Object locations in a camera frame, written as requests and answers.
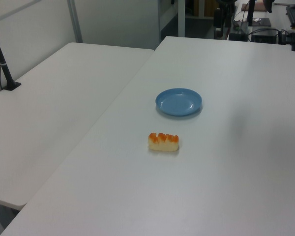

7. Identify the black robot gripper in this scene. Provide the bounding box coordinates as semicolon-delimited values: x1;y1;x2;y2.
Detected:
213;0;237;40

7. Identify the toasted bread piece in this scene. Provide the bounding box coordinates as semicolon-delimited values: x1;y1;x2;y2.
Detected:
147;132;180;151

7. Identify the blue round plate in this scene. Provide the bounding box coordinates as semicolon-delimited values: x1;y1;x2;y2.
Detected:
155;88;203;117

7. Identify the small black device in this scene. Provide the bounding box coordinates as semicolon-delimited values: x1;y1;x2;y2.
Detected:
229;31;247;41

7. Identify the black monitor stand pole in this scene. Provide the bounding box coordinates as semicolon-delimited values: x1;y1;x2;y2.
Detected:
246;0;256;27

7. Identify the brown cardboard board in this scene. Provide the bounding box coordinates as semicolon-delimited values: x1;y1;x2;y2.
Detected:
240;0;266;12

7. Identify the black electronics box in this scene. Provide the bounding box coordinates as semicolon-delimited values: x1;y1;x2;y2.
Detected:
250;29;279;44

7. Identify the black rounded object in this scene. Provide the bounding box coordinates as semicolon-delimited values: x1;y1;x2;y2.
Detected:
264;0;275;13

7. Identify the black flat base plate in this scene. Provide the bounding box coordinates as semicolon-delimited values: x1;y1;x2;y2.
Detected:
248;17;271;27

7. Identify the grey metal frame post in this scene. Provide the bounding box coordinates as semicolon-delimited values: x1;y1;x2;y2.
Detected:
177;0;186;38

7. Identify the black camera stand pole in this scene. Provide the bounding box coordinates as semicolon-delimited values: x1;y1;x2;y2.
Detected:
0;19;22;91

